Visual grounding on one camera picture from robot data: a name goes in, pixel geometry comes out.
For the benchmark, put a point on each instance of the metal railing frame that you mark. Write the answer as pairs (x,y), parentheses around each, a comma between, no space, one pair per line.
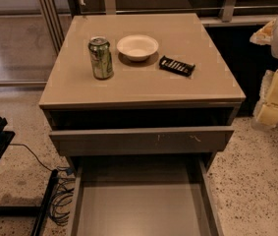
(214,13)

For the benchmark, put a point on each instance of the open grey middle drawer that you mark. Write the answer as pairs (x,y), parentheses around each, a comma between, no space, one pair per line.
(153,195)

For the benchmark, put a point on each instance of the green soda can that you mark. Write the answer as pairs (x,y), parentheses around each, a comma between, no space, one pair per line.
(100,57)

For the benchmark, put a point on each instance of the grey drawer cabinet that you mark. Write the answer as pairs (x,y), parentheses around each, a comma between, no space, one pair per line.
(140,95)

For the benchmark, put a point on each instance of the grey top drawer front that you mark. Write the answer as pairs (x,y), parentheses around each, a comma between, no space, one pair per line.
(141,140)

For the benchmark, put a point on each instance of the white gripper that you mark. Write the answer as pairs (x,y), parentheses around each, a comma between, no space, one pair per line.
(269,91)

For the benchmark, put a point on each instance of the white bowl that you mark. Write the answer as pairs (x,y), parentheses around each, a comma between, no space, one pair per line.
(137,47)

